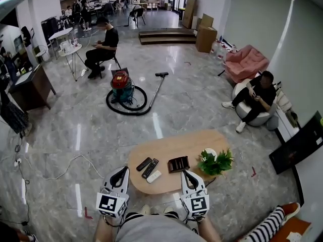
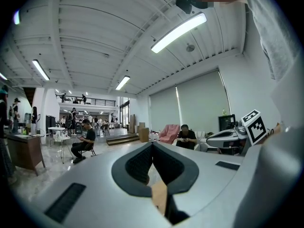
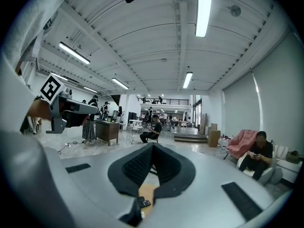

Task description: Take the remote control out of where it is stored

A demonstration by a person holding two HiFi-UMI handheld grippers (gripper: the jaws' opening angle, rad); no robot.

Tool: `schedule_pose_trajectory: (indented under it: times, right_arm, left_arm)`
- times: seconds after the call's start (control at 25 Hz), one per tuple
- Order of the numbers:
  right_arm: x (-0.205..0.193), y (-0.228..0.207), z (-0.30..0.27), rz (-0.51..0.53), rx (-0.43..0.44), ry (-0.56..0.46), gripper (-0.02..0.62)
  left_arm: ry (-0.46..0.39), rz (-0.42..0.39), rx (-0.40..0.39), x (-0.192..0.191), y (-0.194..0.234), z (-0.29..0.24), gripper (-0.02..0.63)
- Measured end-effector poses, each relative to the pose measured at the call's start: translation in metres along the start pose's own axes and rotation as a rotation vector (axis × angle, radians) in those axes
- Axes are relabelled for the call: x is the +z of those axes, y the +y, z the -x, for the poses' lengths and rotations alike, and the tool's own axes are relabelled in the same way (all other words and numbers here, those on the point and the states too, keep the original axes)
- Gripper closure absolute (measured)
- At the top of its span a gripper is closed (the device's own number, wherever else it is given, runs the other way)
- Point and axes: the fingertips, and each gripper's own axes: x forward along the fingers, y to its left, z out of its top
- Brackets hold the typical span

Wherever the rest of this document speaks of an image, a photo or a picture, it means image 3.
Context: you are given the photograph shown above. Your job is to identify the white beanbag seat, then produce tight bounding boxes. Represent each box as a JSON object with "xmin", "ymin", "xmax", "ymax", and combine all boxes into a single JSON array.
[{"xmin": 236, "ymin": 151, "xmax": 277, "ymax": 186}]

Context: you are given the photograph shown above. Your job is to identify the black remote control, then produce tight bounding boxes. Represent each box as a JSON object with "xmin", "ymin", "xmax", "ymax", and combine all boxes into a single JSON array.
[{"xmin": 138, "ymin": 196, "xmax": 152, "ymax": 209}]

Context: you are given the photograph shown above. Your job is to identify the round ceiling detector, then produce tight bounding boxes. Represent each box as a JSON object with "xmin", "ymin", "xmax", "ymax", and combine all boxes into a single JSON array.
[{"xmin": 229, "ymin": 4, "xmax": 242, "ymax": 18}]

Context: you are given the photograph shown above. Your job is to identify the dark wooden cabinet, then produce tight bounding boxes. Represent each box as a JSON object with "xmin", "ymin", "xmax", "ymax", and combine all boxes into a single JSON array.
[{"xmin": 95, "ymin": 119, "xmax": 120, "ymax": 147}]

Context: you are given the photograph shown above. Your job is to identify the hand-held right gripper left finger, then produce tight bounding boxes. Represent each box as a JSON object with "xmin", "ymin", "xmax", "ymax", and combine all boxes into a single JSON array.
[{"xmin": 107, "ymin": 142, "xmax": 154, "ymax": 197}]

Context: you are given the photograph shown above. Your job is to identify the person's grey t-shirt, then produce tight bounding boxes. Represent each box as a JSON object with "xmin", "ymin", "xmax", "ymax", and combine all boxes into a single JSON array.
[{"xmin": 0, "ymin": 0, "xmax": 71, "ymax": 134}]

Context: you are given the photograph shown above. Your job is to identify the olive bag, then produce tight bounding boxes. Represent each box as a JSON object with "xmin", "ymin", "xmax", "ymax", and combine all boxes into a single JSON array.
[{"xmin": 285, "ymin": 150, "xmax": 301, "ymax": 164}]

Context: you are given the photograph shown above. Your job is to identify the glass entrance door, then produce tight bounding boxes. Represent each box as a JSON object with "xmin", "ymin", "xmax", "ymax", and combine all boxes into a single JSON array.
[{"xmin": 192, "ymin": 95, "xmax": 203, "ymax": 128}]

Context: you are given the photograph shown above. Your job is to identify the dark wooden steps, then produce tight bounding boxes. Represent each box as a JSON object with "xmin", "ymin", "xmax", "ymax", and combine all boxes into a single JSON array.
[{"xmin": 173, "ymin": 133, "xmax": 209, "ymax": 144}]

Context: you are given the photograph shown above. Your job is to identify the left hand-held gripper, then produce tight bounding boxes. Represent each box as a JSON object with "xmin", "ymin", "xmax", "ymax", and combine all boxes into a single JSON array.
[{"xmin": 39, "ymin": 73, "xmax": 99, "ymax": 134}]

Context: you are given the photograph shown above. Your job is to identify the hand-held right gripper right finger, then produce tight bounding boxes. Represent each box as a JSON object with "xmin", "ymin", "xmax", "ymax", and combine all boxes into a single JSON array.
[{"xmin": 152, "ymin": 143, "xmax": 197, "ymax": 199}]

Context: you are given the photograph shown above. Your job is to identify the grey round cushion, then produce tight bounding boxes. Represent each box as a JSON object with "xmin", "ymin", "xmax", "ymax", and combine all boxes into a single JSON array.
[{"xmin": 269, "ymin": 166, "xmax": 284, "ymax": 186}]

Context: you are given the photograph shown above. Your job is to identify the pink armchair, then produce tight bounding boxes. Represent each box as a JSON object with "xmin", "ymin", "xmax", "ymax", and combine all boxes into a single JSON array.
[{"xmin": 227, "ymin": 129, "xmax": 259, "ymax": 160}]

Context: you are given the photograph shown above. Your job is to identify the white side table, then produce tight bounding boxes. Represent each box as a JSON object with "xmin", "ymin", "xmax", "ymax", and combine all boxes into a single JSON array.
[{"xmin": 128, "ymin": 119, "xmax": 143, "ymax": 144}]

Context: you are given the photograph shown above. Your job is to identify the white roller blind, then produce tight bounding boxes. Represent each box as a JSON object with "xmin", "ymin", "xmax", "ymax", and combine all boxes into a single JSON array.
[
  {"xmin": 251, "ymin": 29, "xmax": 304, "ymax": 157},
  {"xmin": 223, "ymin": 71, "xmax": 260, "ymax": 138}
]

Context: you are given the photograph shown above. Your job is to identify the black floor cable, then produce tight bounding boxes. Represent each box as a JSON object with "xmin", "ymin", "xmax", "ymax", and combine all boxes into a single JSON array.
[{"xmin": 57, "ymin": 140, "xmax": 83, "ymax": 155}]

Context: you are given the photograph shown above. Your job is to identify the person's left hand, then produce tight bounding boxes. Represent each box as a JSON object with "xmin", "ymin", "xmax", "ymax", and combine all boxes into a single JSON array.
[{"xmin": 63, "ymin": 110, "xmax": 88, "ymax": 128}]

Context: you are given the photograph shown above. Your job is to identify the person's left forearm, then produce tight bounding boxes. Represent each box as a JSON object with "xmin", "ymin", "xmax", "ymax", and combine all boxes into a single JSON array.
[{"xmin": 25, "ymin": 98, "xmax": 52, "ymax": 121}]

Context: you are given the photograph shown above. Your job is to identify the cream tote bag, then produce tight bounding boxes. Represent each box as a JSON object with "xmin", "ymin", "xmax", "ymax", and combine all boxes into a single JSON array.
[{"xmin": 273, "ymin": 144, "xmax": 289, "ymax": 162}]

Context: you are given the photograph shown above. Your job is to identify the black balcony railing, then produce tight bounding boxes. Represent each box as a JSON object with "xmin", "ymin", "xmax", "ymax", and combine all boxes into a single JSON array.
[{"xmin": 137, "ymin": 97, "xmax": 190, "ymax": 106}]

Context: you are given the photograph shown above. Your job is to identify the large cardboard box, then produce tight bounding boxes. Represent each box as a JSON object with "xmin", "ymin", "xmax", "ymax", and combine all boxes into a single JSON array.
[{"xmin": 207, "ymin": 129, "xmax": 221, "ymax": 148}]

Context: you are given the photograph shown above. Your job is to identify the white low bench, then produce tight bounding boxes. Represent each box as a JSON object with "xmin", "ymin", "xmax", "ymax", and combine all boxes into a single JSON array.
[{"xmin": 273, "ymin": 159, "xmax": 304, "ymax": 185}]

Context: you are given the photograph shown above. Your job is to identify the ceiling tube light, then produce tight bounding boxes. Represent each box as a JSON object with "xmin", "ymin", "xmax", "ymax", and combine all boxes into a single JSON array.
[
  {"xmin": 50, "ymin": 72, "xmax": 69, "ymax": 81},
  {"xmin": 195, "ymin": 0, "xmax": 213, "ymax": 38},
  {"xmin": 111, "ymin": 77, "xmax": 130, "ymax": 90},
  {"xmin": 58, "ymin": 41, "xmax": 91, "ymax": 65},
  {"xmin": 182, "ymin": 71, "xmax": 194, "ymax": 89}
]

